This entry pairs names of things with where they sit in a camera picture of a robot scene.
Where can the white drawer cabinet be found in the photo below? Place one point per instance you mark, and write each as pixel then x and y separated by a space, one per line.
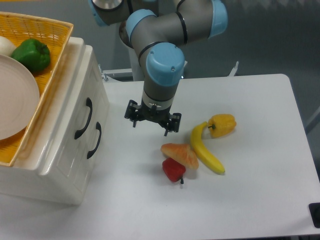
pixel 24 178

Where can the orange croissant bread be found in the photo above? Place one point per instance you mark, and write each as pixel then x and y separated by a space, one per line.
pixel 181 153

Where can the black corner device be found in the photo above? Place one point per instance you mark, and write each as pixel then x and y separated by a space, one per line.
pixel 314 209

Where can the pink round plate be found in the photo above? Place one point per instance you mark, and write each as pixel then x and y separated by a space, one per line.
pixel 19 97

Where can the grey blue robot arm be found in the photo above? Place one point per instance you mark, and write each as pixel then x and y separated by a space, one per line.
pixel 156 40

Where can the yellow bell pepper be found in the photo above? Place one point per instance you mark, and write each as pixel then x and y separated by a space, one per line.
pixel 221 125

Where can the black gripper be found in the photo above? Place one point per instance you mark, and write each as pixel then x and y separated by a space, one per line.
pixel 154 111

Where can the red bell pepper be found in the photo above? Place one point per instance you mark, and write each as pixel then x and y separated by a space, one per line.
pixel 174 170

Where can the green bell pepper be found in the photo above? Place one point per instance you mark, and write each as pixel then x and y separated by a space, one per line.
pixel 33 54

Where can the yellow woven basket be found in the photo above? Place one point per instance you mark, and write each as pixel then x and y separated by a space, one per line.
pixel 55 34

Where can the white onion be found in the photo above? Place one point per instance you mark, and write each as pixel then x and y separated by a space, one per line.
pixel 6 46

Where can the yellow banana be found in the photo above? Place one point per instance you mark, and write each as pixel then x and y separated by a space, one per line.
pixel 201 151

